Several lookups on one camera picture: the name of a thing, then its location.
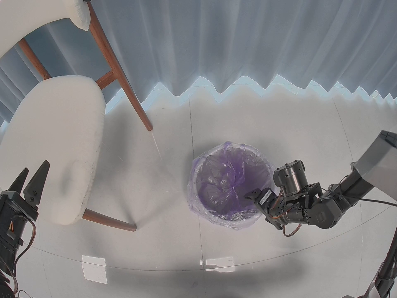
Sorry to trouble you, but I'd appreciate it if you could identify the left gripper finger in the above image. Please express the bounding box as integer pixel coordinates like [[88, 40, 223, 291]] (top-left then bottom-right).
[[8, 168, 30, 198], [23, 160, 50, 207]]

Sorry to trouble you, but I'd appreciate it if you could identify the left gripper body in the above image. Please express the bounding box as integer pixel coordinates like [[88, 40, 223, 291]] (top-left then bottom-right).
[[0, 191, 39, 260]]

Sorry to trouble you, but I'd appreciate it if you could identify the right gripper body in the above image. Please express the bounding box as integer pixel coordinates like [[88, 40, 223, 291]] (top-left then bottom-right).
[[254, 187, 287, 227]]

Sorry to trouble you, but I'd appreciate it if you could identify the purple plastic bag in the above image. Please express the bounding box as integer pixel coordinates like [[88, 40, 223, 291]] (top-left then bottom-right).
[[188, 141, 276, 230]]

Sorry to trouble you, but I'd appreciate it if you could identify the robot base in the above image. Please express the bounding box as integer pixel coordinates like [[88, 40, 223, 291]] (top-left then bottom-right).
[[360, 283, 379, 298]]

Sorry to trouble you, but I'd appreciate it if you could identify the white cushioned wooden chair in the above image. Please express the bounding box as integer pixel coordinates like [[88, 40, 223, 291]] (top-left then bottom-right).
[[0, 0, 154, 232]]

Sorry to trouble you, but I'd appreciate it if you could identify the pale blue curtain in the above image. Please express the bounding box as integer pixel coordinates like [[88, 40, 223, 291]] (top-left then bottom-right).
[[0, 0, 397, 128]]

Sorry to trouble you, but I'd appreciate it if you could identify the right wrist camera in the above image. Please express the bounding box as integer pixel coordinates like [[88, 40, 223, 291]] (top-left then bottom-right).
[[263, 216, 285, 231]]

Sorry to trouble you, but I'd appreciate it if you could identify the black cable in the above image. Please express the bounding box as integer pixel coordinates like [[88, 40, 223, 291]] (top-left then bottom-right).
[[326, 185, 397, 207]]

